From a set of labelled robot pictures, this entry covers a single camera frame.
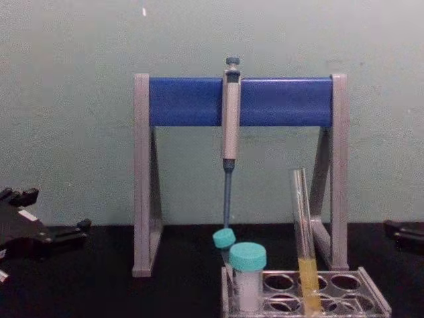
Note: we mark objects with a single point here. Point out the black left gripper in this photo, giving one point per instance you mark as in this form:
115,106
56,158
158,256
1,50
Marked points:
23,232

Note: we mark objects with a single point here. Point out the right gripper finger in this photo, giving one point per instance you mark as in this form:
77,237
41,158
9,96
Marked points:
405,227
410,243

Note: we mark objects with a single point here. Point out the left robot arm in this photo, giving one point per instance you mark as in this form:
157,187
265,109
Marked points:
3,276

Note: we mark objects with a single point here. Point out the grey tube rack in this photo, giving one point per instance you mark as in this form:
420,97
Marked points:
372,288

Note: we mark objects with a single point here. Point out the black table cloth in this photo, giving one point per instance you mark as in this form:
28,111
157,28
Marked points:
99,291

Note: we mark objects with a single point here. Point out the glass tube with yellow liquid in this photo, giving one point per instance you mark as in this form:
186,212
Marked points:
309,275

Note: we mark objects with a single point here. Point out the large teal capped plastic tube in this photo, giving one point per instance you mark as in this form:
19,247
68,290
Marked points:
247,256

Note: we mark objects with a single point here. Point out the grey stand with blue bar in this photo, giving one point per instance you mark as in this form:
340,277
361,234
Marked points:
185,102

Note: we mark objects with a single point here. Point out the small teal capped plastic tube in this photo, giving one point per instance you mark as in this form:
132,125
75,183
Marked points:
224,238

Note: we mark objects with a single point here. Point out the grey and blue pipette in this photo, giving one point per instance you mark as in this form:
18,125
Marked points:
231,132

